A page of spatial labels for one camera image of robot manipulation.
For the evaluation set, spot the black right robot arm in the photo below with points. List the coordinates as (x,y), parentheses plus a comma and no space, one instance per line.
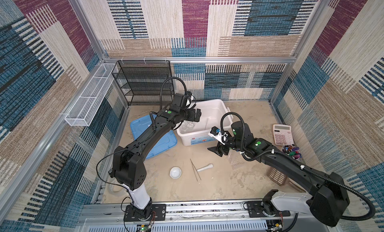
(329,196)

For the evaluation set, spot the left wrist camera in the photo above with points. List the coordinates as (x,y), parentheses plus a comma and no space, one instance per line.
(189,99)

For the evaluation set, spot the clear tape roll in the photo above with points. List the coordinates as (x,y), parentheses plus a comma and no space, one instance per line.
(116,190)

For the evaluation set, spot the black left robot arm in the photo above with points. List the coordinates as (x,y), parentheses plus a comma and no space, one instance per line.
(128,162)

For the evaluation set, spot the pink cup of markers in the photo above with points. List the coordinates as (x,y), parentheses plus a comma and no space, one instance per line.
(292,151)

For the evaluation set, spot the brown wooden tool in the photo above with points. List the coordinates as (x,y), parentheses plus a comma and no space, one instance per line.
(281,179)

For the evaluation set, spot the metal tweezers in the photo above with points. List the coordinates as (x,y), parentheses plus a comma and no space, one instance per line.
(198,178)

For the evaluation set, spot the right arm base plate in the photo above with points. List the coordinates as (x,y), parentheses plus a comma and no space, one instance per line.
(260,209)

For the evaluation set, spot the white ceramic mortar bowl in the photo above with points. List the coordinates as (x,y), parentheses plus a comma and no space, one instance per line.
(175,172)

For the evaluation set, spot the blue plastic bin lid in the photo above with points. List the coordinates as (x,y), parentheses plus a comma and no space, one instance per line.
(152,137)

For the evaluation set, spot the white plastic storage bin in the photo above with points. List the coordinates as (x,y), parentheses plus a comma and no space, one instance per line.
(212,112)

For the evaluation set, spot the white ceramic pestle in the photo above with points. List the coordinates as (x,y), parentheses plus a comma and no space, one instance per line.
(209,166)

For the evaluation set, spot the white mesh wall basket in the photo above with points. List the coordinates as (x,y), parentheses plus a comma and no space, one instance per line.
(86,106)

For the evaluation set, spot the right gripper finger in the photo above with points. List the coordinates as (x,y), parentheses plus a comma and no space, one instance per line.
(215,150)
(222,150)

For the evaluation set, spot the pink calculator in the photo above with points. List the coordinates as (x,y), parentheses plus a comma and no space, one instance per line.
(282,134)

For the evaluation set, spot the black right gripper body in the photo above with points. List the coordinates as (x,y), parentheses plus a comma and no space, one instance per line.
(235,143)

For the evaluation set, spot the black wire shelf rack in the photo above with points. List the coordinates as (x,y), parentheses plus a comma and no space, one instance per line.
(141,82)

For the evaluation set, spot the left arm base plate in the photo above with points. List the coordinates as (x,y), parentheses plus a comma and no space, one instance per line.
(156,212)

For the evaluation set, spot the glass flask with stopper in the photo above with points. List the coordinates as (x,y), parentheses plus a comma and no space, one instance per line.
(189,124)

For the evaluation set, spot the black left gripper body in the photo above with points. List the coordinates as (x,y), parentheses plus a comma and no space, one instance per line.
(187,115)

